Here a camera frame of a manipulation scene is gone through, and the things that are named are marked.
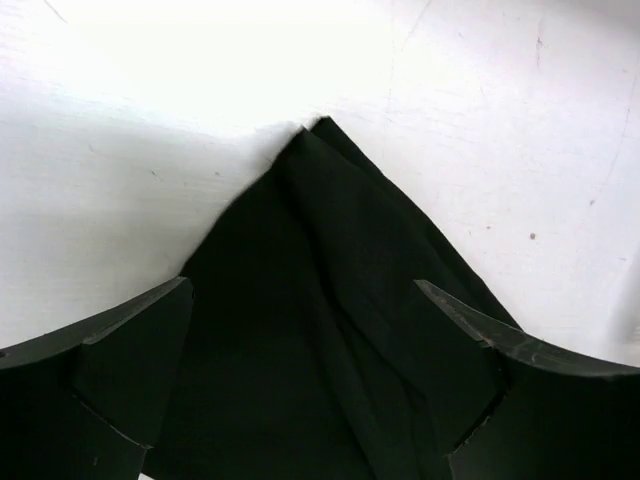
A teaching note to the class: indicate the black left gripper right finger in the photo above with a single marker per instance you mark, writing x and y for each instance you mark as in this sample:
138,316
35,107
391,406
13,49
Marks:
507,405

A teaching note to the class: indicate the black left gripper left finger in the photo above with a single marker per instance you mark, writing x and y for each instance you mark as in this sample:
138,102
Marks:
87,401

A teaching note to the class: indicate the black shorts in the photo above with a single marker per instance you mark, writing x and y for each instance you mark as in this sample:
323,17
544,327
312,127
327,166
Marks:
310,342

